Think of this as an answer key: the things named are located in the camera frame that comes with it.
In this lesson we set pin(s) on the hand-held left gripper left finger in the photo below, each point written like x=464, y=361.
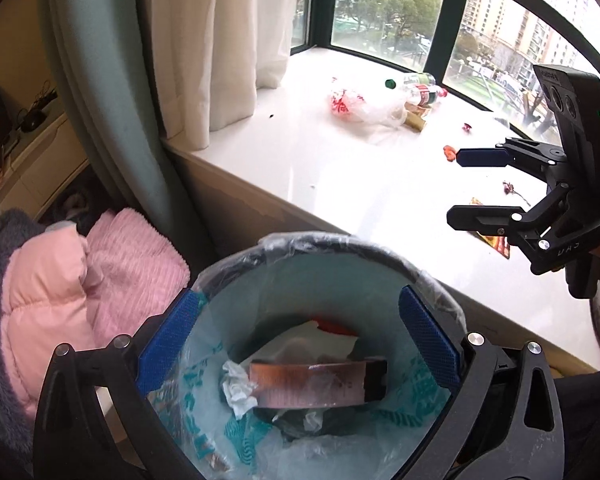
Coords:
x=167, y=345

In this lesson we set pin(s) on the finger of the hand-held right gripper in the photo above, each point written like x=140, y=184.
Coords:
x=480, y=156
x=480, y=217

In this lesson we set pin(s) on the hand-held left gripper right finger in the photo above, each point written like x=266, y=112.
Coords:
x=430, y=340

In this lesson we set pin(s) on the white tissue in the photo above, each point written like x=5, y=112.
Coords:
x=237, y=392

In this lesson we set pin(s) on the red packet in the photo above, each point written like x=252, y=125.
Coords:
x=332, y=327

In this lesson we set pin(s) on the white bag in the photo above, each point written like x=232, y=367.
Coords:
x=300, y=342

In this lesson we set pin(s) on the round trash bin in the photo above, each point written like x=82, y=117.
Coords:
x=340, y=246

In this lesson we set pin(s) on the trash bin with plastic liner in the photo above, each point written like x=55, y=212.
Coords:
x=290, y=285

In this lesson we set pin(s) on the orange red wrapper piece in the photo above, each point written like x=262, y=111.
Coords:
x=450, y=153

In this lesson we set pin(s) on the small red wrapper scrap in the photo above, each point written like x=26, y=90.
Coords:
x=467, y=127

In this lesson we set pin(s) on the orange snack wrapper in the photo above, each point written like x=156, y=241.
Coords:
x=500, y=246

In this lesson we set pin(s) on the dried flower stem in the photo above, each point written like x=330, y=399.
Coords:
x=509, y=189

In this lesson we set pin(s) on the gold wrapper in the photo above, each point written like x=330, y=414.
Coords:
x=415, y=121

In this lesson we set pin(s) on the red label plastic bottle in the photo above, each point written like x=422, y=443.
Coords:
x=427, y=94

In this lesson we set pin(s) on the pink ribbed blanket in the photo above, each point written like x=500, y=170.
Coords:
x=135, y=270

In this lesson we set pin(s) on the green label plastic bottle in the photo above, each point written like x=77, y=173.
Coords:
x=420, y=79

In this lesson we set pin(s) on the pink padded jacket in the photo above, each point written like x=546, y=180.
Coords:
x=45, y=300

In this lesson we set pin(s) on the red printed plastic bag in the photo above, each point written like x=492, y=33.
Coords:
x=350, y=105

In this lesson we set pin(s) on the person's dark trousers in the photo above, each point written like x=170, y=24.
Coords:
x=590, y=410

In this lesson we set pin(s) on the white desk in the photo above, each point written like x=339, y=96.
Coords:
x=35, y=160

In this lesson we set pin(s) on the teal curtain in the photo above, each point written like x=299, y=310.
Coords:
x=105, y=85

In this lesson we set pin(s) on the white sheer curtain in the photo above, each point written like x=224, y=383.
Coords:
x=205, y=35

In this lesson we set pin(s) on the dark window frame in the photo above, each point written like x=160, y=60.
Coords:
x=457, y=10

